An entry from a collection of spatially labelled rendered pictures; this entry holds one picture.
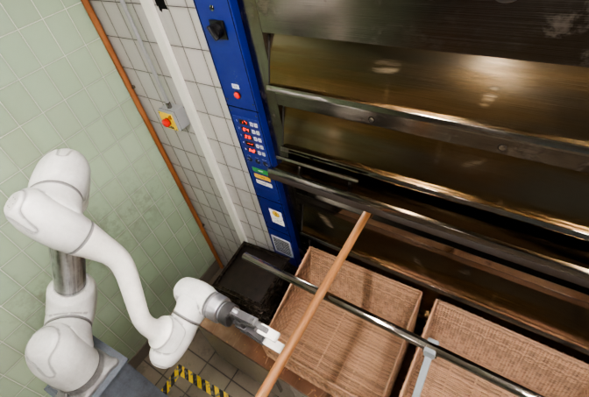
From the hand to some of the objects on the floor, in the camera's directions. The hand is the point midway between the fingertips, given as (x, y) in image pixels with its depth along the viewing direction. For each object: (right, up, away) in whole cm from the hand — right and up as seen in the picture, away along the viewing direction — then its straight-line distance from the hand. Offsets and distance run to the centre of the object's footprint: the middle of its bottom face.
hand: (273, 339), depth 115 cm
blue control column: (+63, +22, +186) cm, 198 cm away
